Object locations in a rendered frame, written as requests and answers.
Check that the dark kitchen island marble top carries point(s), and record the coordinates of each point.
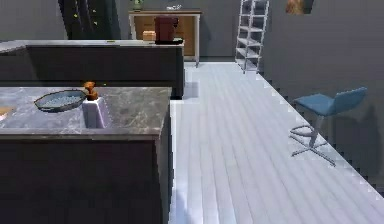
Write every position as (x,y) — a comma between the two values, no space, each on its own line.
(133,110)

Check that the white wooden side table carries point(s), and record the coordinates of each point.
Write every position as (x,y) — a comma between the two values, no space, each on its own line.
(190,33)

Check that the dark red coffee machine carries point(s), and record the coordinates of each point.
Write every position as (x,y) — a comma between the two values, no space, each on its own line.
(165,28)

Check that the white ladder shelf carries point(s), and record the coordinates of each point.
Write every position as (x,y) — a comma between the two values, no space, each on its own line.
(251,33)

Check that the dark long kitchen counter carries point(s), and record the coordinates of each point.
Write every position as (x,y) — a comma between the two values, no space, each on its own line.
(100,63)

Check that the green house plant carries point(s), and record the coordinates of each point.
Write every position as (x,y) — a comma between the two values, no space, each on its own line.
(137,4)

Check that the grey round pan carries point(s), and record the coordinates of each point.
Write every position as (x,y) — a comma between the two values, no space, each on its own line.
(60,100)

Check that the blue swivel chair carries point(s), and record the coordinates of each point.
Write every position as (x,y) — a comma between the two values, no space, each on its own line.
(325,106)

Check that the dark tall cupboard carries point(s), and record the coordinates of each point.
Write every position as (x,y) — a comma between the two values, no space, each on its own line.
(90,18)

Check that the framed orange wall picture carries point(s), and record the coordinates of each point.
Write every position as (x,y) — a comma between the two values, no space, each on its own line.
(298,6)

